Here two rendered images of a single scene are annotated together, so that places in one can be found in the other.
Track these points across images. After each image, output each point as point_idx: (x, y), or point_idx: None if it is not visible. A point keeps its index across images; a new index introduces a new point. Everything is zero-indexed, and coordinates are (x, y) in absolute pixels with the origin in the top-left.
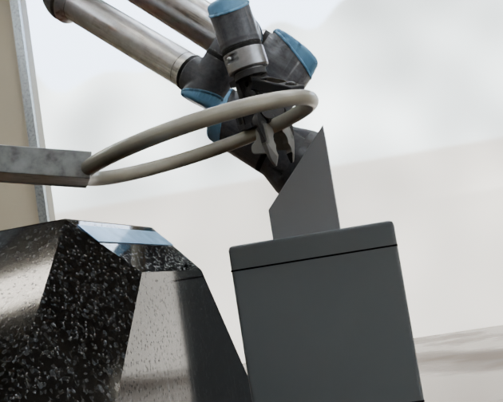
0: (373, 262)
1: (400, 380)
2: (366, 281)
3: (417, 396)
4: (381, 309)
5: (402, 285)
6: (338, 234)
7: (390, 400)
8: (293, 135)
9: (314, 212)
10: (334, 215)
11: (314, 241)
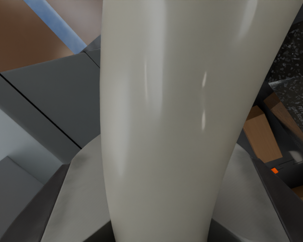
0: (33, 90)
1: (86, 63)
2: (54, 92)
3: (84, 54)
4: (62, 78)
5: (32, 65)
6: (34, 130)
7: (97, 67)
8: (67, 164)
9: (8, 193)
10: None
11: (61, 150)
